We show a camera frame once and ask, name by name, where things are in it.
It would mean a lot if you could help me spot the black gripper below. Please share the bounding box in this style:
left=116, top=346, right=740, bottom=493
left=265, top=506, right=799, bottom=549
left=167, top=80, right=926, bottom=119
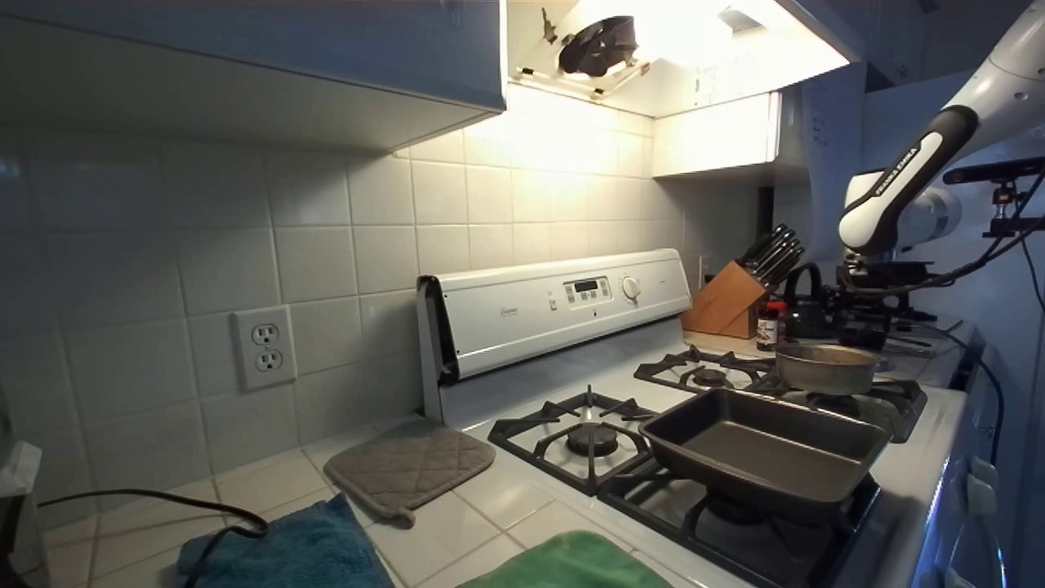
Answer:
left=832, top=251, right=926, bottom=348

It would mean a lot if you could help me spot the small metal pot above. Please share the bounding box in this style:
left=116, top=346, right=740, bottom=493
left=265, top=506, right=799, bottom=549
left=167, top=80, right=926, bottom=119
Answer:
left=777, top=343, right=874, bottom=396

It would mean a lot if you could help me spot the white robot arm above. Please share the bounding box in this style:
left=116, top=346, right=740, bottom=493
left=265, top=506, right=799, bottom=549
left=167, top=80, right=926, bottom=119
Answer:
left=832, top=0, right=1045, bottom=348

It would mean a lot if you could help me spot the black stove grate under pot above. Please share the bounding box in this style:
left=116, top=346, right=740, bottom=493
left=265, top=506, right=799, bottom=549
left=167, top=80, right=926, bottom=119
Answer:
left=633, top=346, right=926, bottom=443

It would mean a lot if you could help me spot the grey pot holder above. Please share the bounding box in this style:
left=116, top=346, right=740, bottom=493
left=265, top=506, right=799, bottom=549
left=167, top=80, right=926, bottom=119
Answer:
left=322, top=421, right=497, bottom=528

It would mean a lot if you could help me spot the red spice bottle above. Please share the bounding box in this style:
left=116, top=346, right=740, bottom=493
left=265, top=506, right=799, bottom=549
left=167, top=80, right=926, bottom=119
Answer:
left=754, top=296, right=786, bottom=348

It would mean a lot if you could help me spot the wooden knife block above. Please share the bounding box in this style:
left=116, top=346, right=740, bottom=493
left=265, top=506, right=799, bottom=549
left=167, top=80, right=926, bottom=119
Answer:
left=681, top=224, right=802, bottom=340

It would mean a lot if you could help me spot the white stove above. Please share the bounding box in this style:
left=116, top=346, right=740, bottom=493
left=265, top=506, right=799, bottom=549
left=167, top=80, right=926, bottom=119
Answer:
left=418, top=248, right=967, bottom=588

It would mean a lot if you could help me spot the dark rectangular baking pan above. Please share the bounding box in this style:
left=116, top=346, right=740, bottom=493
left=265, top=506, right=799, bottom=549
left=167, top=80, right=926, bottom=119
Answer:
left=643, top=392, right=887, bottom=519

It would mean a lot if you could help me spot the black stove grate near pan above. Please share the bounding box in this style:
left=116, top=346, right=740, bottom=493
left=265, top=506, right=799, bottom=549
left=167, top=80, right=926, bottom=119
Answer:
left=489, top=392, right=879, bottom=588

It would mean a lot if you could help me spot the range hood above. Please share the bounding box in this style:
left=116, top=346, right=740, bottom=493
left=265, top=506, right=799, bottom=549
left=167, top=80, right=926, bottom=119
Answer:
left=506, top=0, right=852, bottom=116

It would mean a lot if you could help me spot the green cloth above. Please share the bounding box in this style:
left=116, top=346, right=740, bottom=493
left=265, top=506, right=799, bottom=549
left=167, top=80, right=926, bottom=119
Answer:
left=461, top=531, right=669, bottom=588

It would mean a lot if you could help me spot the blue towel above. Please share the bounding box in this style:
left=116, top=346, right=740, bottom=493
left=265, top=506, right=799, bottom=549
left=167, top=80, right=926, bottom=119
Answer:
left=177, top=497, right=394, bottom=588

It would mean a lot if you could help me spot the white upper cabinet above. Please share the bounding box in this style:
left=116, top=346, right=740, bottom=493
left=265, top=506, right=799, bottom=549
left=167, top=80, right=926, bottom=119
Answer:
left=0, top=0, right=506, bottom=151

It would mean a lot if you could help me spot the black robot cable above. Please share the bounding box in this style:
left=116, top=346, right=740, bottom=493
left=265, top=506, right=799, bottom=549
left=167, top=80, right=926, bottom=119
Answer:
left=923, top=224, right=1045, bottom=470

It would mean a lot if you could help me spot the black camera stand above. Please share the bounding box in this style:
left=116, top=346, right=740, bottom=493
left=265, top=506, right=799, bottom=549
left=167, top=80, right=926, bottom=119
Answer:
left=942, top=155, right=1045, bottom=238

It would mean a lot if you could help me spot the white wall outlet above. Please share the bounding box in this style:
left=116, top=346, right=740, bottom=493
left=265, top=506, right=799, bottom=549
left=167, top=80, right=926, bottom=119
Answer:
left=230, top=306, right=296, bottom=392

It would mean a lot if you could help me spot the black power cable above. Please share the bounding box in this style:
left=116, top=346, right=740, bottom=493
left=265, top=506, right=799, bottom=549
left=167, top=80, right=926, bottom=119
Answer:
left=2, top=487, right=270, bottom=588

